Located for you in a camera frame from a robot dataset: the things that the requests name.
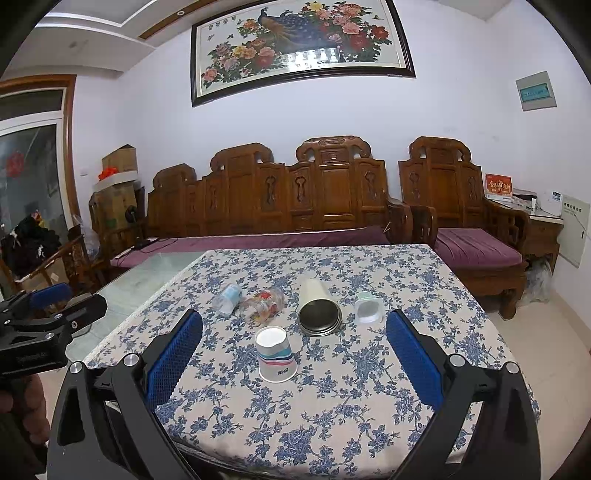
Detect striped white paper cup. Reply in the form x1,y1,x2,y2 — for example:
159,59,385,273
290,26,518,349
254,326,297,384

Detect small blue plastic cup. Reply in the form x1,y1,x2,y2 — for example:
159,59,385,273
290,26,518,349
212,283,243,317

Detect floral clear glass cup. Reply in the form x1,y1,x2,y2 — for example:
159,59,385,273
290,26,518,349
238,288,286,327

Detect translucent green square cup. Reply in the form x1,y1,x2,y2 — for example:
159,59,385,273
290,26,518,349
353,291,385,324

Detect left hand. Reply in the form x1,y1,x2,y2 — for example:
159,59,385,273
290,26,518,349
1,374,50,445

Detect wooden side chair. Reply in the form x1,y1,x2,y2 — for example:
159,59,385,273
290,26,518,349
1,225,108,298

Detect stacked cardboard boxes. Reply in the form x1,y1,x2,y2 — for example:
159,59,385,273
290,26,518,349
88,144,144,236

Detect clear plastic bag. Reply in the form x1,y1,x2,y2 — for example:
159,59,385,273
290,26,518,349
519,259,552,306

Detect blue floral tablecloth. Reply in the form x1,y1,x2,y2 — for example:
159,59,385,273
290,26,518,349
85,245,514,479

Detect purple armchair cushion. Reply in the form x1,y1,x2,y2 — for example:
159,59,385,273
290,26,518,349
434,228,522,271

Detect wooden side table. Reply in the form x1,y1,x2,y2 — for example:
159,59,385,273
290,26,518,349
485,197,564,273

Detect cream steel tumbler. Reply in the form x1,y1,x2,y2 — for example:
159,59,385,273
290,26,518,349
297,278,342,337

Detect red desk calendar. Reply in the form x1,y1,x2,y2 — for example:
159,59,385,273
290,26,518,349
485,173,513,201

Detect carved wooden armchair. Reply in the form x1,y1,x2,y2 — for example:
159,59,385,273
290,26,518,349
399,136,527,319

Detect carved wooden sofa bench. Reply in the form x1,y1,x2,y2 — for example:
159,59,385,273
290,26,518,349
147,135,413,244

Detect peacock flower framed painting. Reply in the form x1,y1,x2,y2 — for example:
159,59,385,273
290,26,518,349
190,1,416,106

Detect white wall distribution box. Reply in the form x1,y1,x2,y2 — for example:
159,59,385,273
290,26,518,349
558,194,590,268

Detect grey wall electrical panel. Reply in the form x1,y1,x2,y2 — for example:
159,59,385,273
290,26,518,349
516,71,557,112

